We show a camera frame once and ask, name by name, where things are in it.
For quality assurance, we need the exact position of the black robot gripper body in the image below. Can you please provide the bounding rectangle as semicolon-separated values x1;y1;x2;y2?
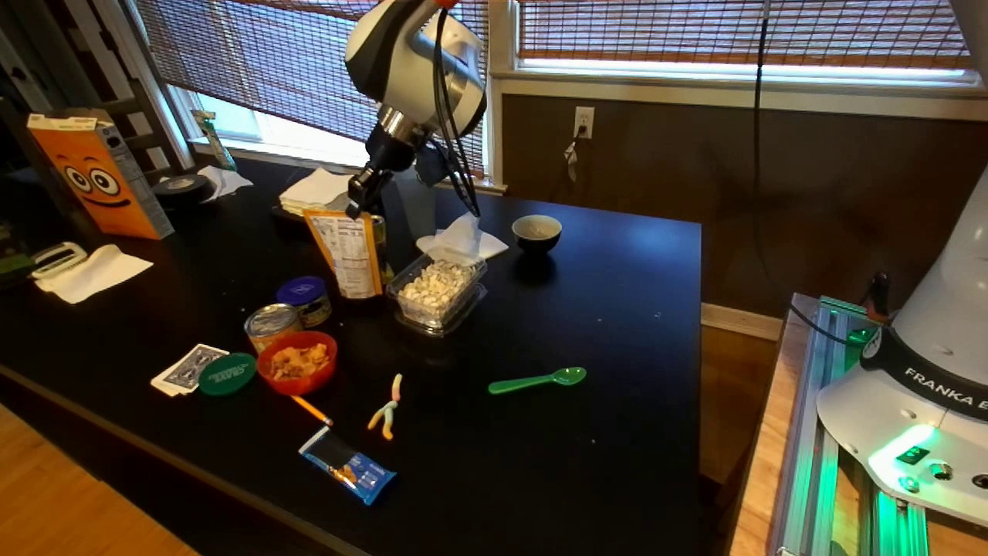
348;108;425;214

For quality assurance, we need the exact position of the crumpled white tissue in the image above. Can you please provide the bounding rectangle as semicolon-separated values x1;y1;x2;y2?
417;214;507;264

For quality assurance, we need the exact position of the clear plastic popcorn container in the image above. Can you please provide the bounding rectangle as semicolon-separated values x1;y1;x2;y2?
392;255;485;338

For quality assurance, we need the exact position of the black bowl white inside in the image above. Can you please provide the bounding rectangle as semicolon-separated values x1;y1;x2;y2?
510;214;561;253

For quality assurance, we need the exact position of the blue lidded small jar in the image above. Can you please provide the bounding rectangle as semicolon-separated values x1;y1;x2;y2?
275;274;329;327

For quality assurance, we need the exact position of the white crumpled cloth back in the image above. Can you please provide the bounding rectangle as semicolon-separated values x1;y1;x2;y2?
201;167;251;203

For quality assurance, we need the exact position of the bamboo window blind right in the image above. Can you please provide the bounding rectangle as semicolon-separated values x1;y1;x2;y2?
519;0;968;67

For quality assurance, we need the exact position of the silver tin can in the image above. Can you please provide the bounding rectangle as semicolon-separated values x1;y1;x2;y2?
245;304;300;353

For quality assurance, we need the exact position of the orange bowl with snacks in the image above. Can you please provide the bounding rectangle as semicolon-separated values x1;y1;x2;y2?
256;330;336;395

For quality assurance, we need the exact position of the small orange white figurine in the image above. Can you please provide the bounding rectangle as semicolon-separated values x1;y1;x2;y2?
363;374;405;442

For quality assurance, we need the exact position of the orange wooden stick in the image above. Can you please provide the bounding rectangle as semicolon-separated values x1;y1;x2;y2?
289;395;334;427

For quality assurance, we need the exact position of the green round lid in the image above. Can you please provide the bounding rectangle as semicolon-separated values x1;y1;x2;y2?
199;353;256;395

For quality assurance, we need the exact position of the green plastic spoon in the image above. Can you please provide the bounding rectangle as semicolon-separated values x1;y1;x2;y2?
488;369;586;395

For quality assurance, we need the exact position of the orange cereal box with face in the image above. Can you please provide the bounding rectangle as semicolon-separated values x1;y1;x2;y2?
29;114;173;242

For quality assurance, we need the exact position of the white paper napkin left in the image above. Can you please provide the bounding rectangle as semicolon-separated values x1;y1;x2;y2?
38;243;150;306

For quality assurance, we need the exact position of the white barcode card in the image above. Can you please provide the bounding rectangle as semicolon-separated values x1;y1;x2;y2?
150;342;223;395

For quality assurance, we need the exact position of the blue snack wrapper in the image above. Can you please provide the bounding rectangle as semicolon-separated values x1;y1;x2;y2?
300;427;395;508

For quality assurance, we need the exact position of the small white device left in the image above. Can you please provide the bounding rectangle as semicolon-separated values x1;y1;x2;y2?
34;242;86;273

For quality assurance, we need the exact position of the white wall power outlet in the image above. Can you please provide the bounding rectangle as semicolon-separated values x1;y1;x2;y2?
573;105;595;139

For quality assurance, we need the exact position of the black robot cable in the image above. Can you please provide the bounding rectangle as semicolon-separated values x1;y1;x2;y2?
750;0;889;349

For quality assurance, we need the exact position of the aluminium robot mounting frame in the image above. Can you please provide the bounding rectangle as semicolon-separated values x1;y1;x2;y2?
766;289;934;556

